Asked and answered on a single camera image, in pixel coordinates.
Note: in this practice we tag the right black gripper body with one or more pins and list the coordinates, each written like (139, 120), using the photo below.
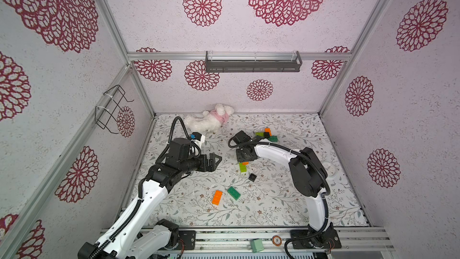
(245, 153)

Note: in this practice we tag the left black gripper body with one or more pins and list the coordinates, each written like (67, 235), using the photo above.
(194, 163)

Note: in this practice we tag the orange lego brick bottom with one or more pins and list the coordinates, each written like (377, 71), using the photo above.
(217, 197)

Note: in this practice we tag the dark green lego brick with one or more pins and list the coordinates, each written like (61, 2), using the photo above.
(273, 139)
(233, 193)

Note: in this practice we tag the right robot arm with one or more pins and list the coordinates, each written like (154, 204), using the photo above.
(308, 175)

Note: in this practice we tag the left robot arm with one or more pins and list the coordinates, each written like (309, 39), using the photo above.
(122, 240)

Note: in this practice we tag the dark green lego brick bottom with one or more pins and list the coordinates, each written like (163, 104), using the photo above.
(233, 193)

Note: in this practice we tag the white plush toy pink shirt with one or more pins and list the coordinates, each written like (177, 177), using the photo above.
(211, 121)

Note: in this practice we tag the round orange sticker disc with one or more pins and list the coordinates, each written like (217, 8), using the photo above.
(276, 240)

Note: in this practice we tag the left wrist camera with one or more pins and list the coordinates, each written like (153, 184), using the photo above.
(198, 138)

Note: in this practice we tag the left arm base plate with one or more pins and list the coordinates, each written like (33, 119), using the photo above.
(183, 239)

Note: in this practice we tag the black wire wall basket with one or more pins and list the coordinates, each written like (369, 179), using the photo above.
(104, 114)

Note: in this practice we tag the green box on rail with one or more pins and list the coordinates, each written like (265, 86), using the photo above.
(257, 245)

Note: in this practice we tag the dark wall shelf rack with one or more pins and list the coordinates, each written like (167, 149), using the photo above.
(254, 65)

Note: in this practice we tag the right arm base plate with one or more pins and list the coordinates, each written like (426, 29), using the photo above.
(327, 240)

